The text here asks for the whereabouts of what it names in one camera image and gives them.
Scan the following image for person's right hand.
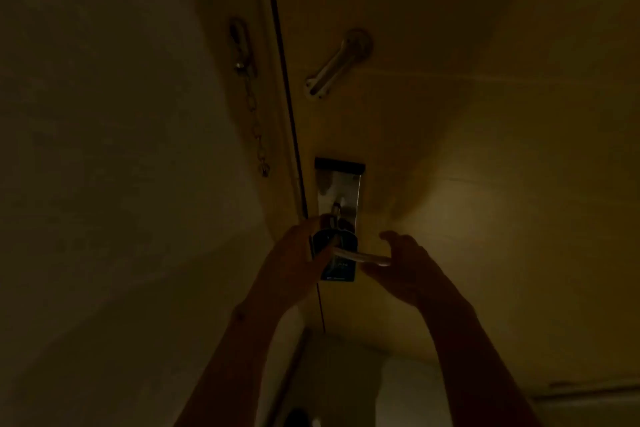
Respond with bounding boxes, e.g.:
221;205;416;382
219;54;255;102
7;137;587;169
360;230;475;316

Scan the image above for person's left hand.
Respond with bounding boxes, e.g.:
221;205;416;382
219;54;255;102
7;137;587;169
249;213;339;316

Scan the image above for yellow wooden door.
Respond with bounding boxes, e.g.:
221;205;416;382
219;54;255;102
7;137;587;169
259;0;640;395

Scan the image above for person's right forearm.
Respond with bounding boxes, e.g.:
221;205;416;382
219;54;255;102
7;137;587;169
422;302;543;427

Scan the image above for person's left forearm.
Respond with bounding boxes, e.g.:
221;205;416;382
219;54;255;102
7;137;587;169
173;299;301;427

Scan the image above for silver inside lock plate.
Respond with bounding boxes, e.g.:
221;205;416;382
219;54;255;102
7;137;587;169
313;157;367;284

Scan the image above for metal door chain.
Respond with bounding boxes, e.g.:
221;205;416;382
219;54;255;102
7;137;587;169
235;60;271;178

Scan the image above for silver chain slide track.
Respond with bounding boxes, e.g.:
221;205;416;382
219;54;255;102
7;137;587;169
305;27;375;100

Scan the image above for metal chain anchor plate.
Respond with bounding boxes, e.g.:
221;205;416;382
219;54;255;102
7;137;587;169
228;16;257;75

